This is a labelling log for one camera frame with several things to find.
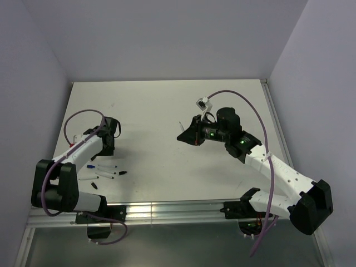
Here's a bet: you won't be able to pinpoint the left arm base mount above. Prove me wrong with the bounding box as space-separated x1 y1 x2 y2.
75 205 128 244

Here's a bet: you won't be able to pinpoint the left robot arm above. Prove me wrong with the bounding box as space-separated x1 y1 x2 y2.
31 117 121 222

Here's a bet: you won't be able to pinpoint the black pen cap lower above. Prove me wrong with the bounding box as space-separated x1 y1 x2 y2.
91 182 98 189

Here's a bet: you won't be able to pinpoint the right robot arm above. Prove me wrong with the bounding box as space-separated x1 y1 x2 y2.
177 107 333 235

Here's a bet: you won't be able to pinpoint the aluminium side rail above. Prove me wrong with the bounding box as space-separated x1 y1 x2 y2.
260 78 306 195

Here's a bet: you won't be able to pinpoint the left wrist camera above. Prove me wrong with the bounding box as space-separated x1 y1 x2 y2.
70 134 82 147

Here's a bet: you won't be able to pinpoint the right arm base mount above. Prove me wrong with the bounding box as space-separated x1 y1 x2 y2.
220 201 265 238

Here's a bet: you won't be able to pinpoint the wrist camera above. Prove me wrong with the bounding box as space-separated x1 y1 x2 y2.
196 97 212 120
70 134 82 147

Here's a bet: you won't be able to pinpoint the aluminium front rail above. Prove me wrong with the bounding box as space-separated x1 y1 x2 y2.
26 199 240 228

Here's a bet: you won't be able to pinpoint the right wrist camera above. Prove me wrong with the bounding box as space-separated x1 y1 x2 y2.
196 97 212 120

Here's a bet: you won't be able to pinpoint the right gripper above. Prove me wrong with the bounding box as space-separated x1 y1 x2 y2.
177 114 229 145

